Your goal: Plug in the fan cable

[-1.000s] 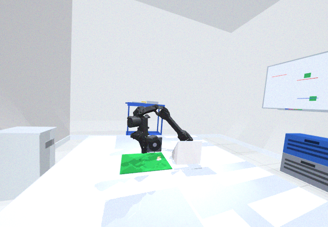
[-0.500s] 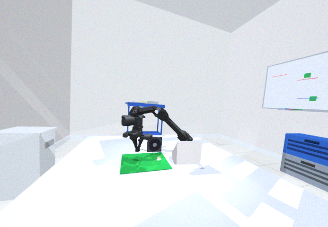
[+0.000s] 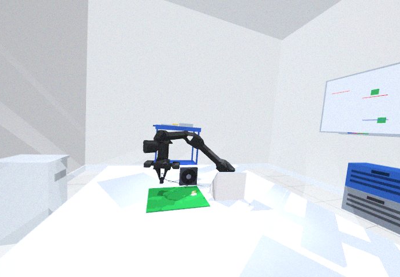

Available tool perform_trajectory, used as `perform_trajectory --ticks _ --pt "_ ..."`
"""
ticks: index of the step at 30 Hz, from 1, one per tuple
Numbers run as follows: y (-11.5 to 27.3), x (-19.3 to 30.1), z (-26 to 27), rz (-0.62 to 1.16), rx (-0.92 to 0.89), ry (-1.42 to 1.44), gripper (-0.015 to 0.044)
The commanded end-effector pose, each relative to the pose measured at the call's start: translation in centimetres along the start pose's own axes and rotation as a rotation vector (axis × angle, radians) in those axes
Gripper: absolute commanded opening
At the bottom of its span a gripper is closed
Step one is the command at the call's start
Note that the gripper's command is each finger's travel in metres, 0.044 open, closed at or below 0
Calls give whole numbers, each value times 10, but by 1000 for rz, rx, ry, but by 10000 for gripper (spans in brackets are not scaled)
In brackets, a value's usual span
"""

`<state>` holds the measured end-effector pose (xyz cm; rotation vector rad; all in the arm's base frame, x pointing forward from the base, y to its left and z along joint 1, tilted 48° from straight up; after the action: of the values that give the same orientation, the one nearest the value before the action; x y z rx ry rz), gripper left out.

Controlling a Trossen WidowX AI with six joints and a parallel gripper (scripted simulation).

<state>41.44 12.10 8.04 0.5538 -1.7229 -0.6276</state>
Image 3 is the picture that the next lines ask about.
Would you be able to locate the green circuit board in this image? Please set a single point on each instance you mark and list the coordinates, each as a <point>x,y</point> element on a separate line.
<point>175,198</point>

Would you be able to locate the black cooling fan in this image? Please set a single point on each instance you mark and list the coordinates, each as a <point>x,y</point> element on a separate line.
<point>188,175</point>

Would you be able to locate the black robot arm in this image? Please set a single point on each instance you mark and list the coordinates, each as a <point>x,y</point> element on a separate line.
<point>161,142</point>

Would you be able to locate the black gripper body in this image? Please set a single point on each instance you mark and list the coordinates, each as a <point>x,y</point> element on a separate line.
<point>149,163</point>

